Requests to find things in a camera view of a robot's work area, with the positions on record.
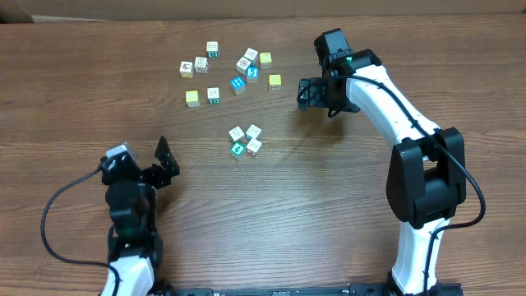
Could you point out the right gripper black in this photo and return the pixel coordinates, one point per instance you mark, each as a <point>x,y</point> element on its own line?
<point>314,94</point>

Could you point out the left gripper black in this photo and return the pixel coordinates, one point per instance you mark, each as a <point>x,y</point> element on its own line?
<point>149,174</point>

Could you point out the yellow top wooden block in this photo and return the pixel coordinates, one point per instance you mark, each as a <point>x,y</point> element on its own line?
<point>192,98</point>

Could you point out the teal number four block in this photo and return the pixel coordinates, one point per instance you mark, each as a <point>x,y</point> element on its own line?
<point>237,150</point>

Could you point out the white block plain top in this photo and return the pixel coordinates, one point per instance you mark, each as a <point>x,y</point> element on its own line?
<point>237,135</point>

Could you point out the white block blue P side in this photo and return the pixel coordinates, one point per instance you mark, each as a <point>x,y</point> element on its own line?
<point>253,132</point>

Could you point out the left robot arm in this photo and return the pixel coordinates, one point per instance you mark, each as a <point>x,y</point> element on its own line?
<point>135,248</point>

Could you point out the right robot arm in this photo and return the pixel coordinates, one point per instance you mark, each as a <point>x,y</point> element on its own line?
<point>425,182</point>

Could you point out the yellow block right middle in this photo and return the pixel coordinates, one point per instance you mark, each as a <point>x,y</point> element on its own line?
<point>275,82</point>

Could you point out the yellow block upper right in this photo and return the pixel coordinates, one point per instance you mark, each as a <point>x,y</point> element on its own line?
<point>265,60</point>

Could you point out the white block green side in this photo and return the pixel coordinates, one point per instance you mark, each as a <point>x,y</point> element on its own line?
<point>213,95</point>

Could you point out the blue number five block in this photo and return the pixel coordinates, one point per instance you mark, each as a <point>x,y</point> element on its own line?
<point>252,74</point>

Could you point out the white acorn picture block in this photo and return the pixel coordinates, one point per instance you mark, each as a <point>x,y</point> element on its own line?
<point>186,69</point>

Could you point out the white block picture top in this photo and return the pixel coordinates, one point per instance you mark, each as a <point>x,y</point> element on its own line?
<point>242,65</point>

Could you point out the blue letter H block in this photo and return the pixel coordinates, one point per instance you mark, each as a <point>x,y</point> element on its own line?
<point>238,85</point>

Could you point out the white block red letter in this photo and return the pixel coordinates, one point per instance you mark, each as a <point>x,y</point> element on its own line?
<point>201,65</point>

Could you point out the block with green R side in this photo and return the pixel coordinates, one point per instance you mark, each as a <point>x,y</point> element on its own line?
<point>212,49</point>

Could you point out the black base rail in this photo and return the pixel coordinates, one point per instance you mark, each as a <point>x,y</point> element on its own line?
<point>349,290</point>

